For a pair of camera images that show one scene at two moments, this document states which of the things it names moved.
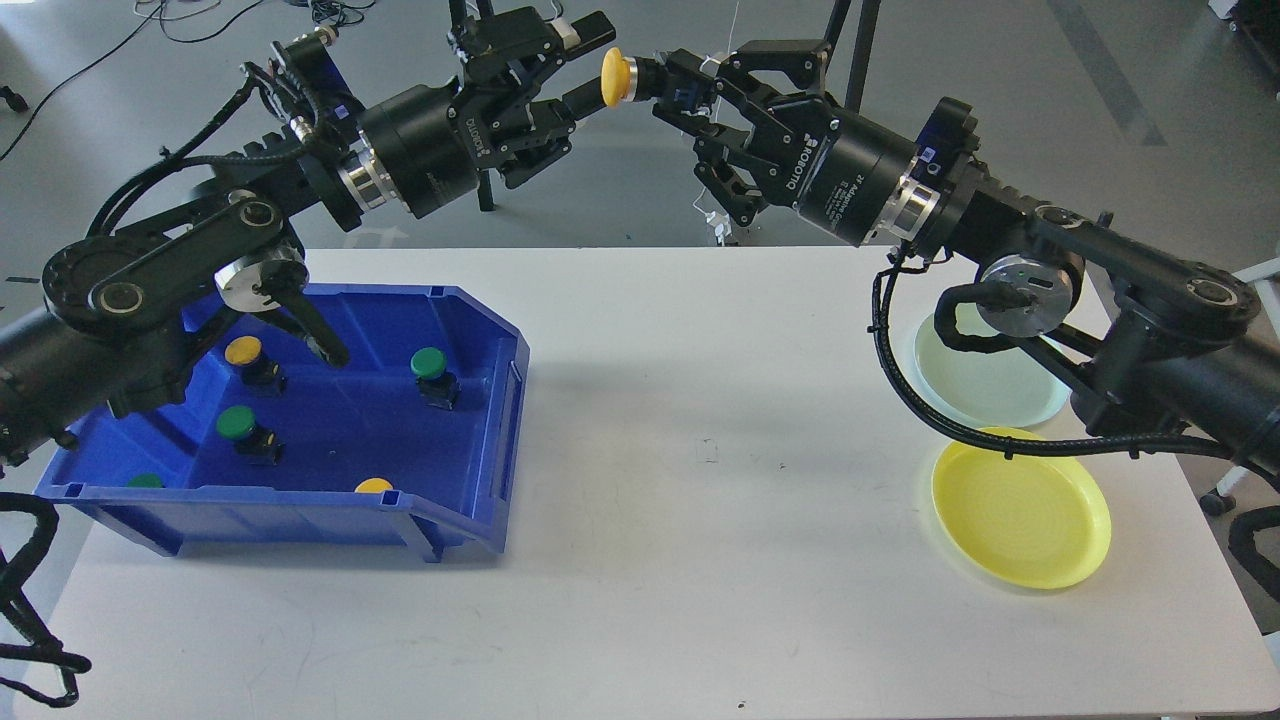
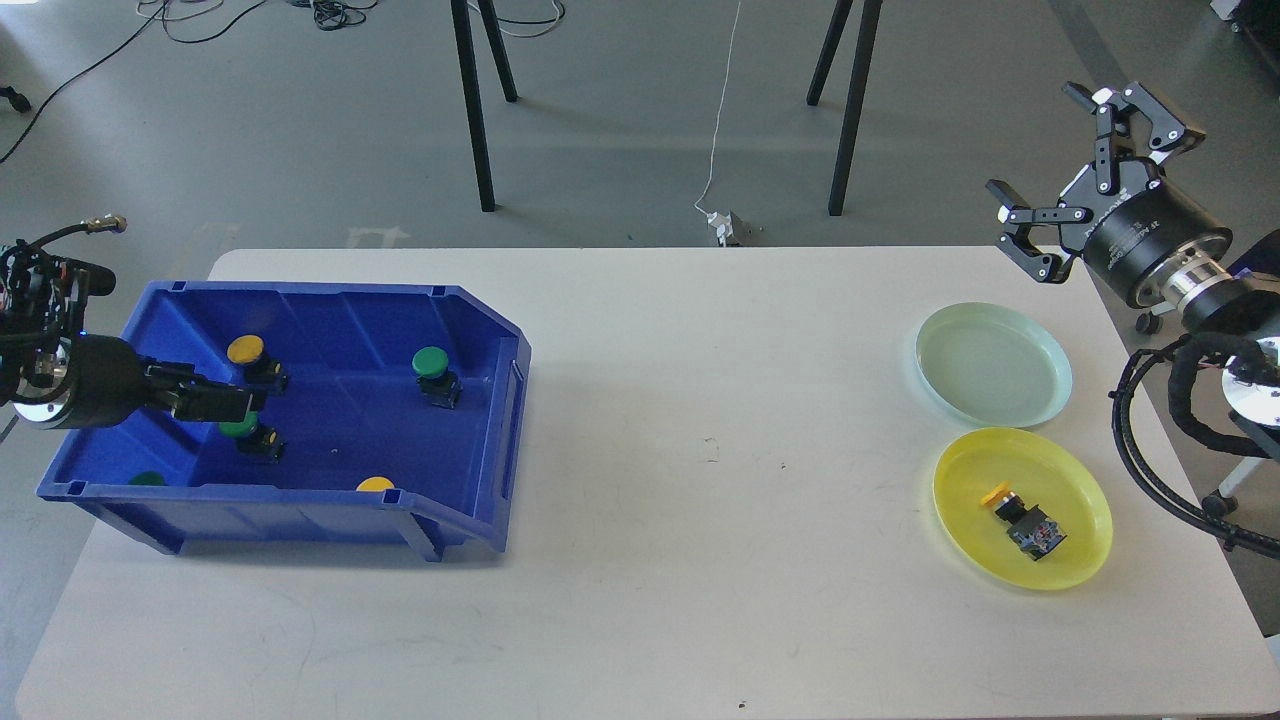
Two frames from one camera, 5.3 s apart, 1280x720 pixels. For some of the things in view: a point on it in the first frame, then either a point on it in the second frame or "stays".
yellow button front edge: (373, 486) stays
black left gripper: (429, 140) -> (110, 380)
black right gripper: (847, 172) -> (1138, 229)
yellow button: (628, 79) -> (1033, 532)
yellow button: (259, 373) stays
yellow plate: (1029, 520) stays
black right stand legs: (865, 33) stays
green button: (253, 443) stays
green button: (438, 387) stays
